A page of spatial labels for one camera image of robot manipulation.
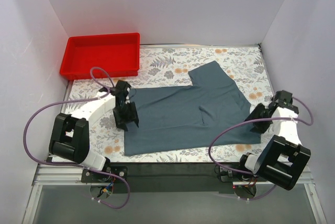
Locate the blue-grey t-shirt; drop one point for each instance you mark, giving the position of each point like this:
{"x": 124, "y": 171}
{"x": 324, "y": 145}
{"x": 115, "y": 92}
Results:
{"x": 185, "y": 117}

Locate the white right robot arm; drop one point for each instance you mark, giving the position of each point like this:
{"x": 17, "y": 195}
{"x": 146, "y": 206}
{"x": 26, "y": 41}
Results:
{"x": 284, "y": 158}

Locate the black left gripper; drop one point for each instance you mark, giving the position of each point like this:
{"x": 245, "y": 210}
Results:
{"x": 125, "y": 114}

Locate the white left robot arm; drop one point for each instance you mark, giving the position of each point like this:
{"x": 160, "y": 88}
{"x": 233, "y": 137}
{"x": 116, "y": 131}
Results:
{"x": 70, "y": 138}

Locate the floral patterned table mat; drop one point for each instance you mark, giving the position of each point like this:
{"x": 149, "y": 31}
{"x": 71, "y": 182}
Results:
{"x": 169, "y": 66}

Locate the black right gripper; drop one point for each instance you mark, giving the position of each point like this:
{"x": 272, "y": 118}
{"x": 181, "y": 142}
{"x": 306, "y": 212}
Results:
{"x": 259, "y": 115}

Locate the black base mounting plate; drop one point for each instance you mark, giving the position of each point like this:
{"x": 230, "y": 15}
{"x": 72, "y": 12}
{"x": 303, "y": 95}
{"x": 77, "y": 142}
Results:
{"x": 175, "y": 177}

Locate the red plastic tray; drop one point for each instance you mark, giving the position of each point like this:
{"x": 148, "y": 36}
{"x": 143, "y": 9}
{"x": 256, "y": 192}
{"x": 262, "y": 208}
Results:
{"x": 117, "y": 54}

